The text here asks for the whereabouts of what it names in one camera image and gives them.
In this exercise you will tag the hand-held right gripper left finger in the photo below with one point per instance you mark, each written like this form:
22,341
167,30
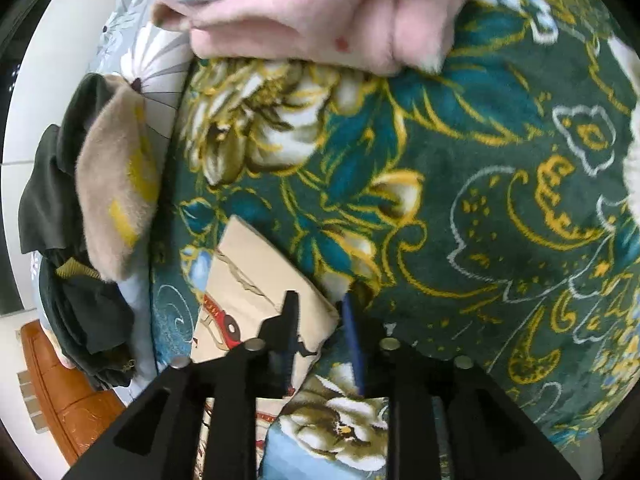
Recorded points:
286,330

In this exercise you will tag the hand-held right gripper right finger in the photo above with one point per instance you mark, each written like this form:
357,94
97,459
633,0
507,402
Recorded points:
356,355

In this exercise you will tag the cream printed garment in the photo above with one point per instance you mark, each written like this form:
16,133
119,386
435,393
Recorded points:
240,280

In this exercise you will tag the black garment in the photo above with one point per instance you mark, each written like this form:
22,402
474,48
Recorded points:
85,315

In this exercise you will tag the green floral blanket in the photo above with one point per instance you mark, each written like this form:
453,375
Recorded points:
450,160

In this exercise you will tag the beige fluffy garment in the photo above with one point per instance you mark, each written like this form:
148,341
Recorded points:
110,185

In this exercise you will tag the dark green-grey garment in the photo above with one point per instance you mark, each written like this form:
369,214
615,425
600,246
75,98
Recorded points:
45,200

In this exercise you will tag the blue floral duvet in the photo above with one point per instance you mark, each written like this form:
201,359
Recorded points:
160,55

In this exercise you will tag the pink fluffy garment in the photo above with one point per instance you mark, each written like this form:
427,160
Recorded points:
320,20

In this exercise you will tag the white and black wardrobe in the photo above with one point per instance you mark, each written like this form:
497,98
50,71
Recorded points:
30,85

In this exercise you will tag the orange wooden bed frame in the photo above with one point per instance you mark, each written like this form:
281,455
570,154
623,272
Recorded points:
70,400

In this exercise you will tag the grey wall panel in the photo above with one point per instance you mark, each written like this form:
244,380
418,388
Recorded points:
27,395

